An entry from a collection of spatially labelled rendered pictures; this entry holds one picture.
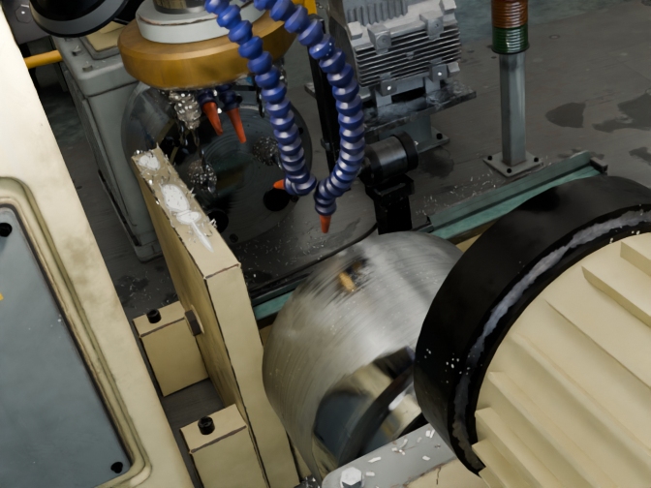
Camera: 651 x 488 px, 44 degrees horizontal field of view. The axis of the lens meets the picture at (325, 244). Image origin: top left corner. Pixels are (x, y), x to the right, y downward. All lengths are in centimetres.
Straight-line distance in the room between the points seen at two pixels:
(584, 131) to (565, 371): 129
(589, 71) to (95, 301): 138
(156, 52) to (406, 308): 33
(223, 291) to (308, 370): 15
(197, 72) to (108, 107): 56
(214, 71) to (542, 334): 47
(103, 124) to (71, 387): 63
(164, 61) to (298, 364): 30
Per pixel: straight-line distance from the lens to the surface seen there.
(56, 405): 78
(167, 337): 112
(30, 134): 65
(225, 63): 77
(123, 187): 137
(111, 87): 130
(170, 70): 78
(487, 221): 119
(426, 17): 148
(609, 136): 163
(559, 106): 174
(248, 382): 88
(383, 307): 67
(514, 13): 139
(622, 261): 40
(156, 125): 113
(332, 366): 67
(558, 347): 38
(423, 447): 57
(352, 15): 146
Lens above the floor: 160
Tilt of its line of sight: 35 degrees down
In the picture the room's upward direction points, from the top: 11 degrees counter-clockwise
